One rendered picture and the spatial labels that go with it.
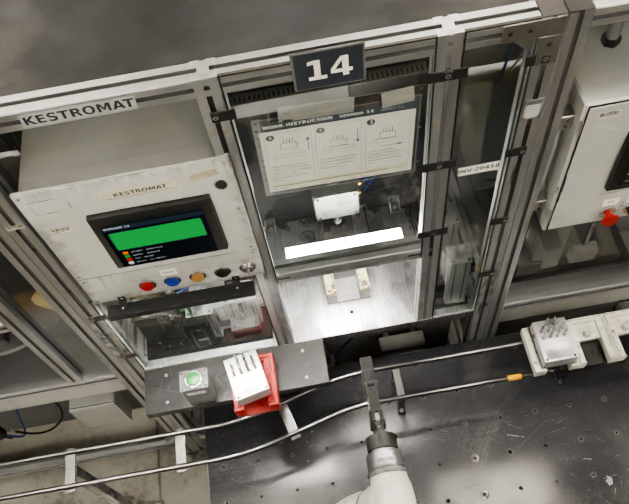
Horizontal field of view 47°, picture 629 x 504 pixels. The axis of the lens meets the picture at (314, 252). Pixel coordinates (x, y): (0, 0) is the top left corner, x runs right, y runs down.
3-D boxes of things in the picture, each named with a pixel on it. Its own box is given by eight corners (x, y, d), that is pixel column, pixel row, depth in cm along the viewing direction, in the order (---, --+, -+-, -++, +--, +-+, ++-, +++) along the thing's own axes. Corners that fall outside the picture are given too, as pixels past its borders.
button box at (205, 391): (190, 405, 209) (179, 391, 199) (188, 380, 213) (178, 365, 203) (217, 400, 209) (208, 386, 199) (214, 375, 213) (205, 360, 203)
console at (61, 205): (94, 314, 174) (7, 208, 135) (94, 216, 189) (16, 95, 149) (266, 283, 174) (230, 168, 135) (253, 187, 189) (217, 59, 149)
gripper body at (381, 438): (398, 453, 180) (390, 417, 184) (398, 444, 172) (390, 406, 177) (368, 458, 180) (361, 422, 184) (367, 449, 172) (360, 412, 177)
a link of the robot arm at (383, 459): (407, 467, 169) (401, 442, 172) (368, 473, 169) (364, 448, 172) (406, 476, 177) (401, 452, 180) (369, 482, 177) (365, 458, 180)
